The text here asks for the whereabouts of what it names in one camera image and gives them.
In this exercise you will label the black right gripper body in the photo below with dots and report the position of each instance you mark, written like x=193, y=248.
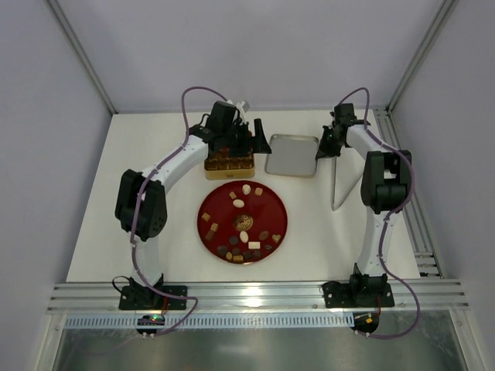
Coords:
x=329, y=143

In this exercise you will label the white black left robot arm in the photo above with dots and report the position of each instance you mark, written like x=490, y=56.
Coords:
x=141, y=204

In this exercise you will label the white round chocolate top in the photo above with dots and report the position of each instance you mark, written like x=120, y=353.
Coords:
x=246, y=188

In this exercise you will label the dark round chocolate bottom left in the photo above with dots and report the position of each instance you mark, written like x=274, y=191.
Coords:
x=222, y=250

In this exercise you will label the aluminium mounting rail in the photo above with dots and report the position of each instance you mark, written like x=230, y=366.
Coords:
x=80, y=298

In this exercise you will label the white slotted cable duct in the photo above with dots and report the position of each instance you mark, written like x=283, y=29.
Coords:
x=203, y=320

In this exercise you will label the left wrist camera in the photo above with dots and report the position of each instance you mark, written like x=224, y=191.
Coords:
x=243, y=106

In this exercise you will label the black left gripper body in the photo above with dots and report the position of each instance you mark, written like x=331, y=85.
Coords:
x=243, y=140

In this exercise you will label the white oval chocolate centre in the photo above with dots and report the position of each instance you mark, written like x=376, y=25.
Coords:
x=244, y=236

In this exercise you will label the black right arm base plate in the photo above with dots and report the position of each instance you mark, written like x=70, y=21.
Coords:
x=343, y=295

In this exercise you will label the gold chocolate tin box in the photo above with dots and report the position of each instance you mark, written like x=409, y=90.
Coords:
x=219, y=166

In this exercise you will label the white bar chocolate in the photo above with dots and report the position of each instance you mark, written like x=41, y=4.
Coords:
x=254, y=245

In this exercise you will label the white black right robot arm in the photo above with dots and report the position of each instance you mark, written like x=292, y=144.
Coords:
x=385, y=189

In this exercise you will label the silver metal tweezers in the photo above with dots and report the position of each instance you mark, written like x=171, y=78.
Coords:
x=347, y=173

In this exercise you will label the silver tin lid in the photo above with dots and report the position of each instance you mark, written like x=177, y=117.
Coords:
x=292, y=155

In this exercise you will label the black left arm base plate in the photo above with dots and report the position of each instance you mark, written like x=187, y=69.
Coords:
x=139, y=298

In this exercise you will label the round red tray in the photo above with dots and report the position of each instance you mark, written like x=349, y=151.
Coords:
x=261, y=213

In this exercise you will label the white oval chocolate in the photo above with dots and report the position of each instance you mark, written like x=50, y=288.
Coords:
x=238, y=203
x=244, y=236

